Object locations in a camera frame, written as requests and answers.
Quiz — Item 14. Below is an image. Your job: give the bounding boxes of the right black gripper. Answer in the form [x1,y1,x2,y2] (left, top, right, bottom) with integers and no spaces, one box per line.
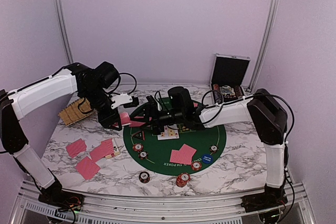
[130,104,184,135]

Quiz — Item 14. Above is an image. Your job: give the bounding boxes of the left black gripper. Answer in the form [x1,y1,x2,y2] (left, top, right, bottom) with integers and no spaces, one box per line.
[81,85,122,131]

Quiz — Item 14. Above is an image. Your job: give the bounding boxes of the red playing card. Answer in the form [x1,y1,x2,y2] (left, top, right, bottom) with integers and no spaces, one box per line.
[119,112,131,126]

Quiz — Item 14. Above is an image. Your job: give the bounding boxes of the red playing card deck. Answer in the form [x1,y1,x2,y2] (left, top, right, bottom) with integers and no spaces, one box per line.
[90,138,114,162]

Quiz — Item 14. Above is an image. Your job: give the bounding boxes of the black triangular dealer button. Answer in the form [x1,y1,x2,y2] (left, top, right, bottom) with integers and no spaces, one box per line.
[131,131,145,141]

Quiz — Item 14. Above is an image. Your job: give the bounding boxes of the red card pile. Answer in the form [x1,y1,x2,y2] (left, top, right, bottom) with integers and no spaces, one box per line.
[66,138,87,158]
[76,157,100,180]

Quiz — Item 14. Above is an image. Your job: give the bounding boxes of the red card pile front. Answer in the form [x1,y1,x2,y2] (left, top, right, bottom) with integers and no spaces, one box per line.
[76,157,100,180]

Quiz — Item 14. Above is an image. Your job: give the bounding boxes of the blue small blind button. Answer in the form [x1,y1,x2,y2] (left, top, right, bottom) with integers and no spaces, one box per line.
[202,154,214,164]

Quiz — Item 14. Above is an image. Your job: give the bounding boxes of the black poker chip stack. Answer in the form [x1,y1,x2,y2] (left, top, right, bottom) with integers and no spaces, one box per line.
[139,172,150,184]

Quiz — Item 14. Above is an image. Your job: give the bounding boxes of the red poker chip stack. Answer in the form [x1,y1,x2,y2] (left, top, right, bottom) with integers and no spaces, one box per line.
[176,173,190,187]

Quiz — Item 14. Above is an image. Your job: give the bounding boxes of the nine of hearts card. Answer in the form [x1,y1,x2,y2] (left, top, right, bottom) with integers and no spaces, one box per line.
[157,130,169,141]

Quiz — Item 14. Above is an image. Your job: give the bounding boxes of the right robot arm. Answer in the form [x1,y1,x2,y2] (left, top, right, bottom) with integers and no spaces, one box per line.
[123,121,285,207]

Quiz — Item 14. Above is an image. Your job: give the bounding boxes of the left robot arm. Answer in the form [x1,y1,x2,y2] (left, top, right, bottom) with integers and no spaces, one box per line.
[1,61,132,206]

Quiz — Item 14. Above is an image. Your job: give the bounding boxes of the woven bamboo tray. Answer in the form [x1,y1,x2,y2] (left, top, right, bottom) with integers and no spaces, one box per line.
[58,98,94,126]

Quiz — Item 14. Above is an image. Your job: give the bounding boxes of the playing card box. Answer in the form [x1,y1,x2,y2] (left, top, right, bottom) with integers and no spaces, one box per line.
[105,138,120,159]

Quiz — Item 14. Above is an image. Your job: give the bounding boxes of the round green poker mat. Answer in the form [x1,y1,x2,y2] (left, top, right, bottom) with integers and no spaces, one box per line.
[123,98,227,176]

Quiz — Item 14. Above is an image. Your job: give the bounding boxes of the aluminium poker chip case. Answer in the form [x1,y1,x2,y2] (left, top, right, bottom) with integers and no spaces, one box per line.
[210,53,250,103]

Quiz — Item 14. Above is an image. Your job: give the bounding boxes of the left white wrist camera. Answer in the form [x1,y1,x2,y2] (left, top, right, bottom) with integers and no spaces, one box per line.
[110,93,139,109]

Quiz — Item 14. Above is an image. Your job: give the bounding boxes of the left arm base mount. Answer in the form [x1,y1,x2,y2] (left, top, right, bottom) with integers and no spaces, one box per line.
[38,191,84,210]

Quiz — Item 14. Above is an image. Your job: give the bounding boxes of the right aluminium frame post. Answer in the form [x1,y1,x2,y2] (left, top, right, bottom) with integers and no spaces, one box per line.
[248,0,279,91]

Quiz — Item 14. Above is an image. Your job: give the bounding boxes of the aluminium frame post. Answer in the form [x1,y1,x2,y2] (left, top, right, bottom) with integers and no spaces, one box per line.
[248,0,279,91]
[54,0,74,65]

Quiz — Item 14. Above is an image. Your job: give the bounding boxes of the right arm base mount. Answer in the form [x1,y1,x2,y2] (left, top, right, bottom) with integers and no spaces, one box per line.
[241,193,288,212]

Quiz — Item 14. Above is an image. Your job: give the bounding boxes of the front aluminium rail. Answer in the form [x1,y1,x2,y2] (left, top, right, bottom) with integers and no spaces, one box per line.
[9,181,316,223]

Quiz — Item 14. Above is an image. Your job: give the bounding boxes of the left aluminium frame post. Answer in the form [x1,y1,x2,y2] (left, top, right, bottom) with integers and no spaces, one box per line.
[54,0,74,65]

